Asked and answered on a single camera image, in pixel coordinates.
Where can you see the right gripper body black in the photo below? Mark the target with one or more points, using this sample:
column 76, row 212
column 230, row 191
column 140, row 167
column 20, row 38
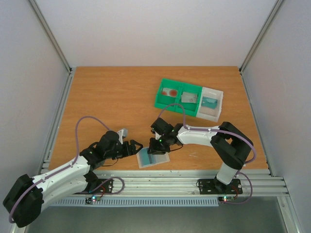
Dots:
column 156, row 147

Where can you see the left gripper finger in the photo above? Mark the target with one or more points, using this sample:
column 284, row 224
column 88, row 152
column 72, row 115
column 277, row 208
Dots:
column 132, row 152
column 135, row 146

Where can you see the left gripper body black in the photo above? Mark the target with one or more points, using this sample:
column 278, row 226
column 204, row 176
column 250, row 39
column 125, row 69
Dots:
column 119, row 154

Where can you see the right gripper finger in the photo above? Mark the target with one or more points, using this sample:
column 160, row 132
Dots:
column 152, row 146
column 161, row 150

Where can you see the white card holder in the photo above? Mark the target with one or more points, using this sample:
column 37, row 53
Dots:
column 160, row 158

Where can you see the white red floral card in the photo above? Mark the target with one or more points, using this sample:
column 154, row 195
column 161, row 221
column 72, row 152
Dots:
column 187, row 97

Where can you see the teal VIP card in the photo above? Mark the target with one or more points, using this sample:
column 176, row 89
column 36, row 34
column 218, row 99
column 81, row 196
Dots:
column 145, row 159
column 209, row 102

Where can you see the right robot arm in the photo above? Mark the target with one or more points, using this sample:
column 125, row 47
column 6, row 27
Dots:
column 232, row 146

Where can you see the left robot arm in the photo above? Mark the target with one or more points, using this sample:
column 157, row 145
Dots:
column 29, row 196

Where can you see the red patterned card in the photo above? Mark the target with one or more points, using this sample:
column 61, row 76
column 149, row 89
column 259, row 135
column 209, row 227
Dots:
column 169, row 92

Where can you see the green bin left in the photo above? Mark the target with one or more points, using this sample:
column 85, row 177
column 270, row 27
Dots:
column 162, row 101

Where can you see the green bin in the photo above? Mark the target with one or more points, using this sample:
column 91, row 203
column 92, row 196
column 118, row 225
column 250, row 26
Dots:
column 191, row 109
column 162, row 101

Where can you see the green bin middle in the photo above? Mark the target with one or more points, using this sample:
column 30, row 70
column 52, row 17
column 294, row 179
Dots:
column 191, row 109

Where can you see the white bin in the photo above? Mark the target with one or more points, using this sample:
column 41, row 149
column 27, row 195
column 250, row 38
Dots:
column 207, row 113

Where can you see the left circuit board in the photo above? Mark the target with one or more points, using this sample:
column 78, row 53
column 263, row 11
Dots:
column 93, row 199

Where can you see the circuit board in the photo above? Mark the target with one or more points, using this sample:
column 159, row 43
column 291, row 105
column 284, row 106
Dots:
column 93, row 199
column 227, row 198

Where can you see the right circuit board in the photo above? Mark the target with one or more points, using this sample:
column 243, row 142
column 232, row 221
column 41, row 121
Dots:
column 227, row 198

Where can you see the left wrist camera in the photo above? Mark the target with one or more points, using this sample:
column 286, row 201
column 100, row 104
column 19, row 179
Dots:
column 122, row 133

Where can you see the aluminium front rail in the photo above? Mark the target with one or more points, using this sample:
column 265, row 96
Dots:
column 182, row 183

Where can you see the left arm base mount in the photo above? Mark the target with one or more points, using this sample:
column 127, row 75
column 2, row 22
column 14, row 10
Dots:
column 104, row 185

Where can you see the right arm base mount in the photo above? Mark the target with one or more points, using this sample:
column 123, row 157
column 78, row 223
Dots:
column 206, row 186

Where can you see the grey slotted cable duct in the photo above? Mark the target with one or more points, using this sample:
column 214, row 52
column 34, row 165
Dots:
column 115, row 202

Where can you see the left aluminium frame post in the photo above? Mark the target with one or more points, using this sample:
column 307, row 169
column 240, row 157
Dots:
column 44, row 24

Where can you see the aluminium frame post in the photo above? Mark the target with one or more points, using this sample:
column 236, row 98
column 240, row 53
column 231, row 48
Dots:
column 44, row 24
column 263, row 31

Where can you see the right aluminium frame post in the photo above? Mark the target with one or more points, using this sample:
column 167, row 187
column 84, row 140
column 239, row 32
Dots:
column 263, row 31

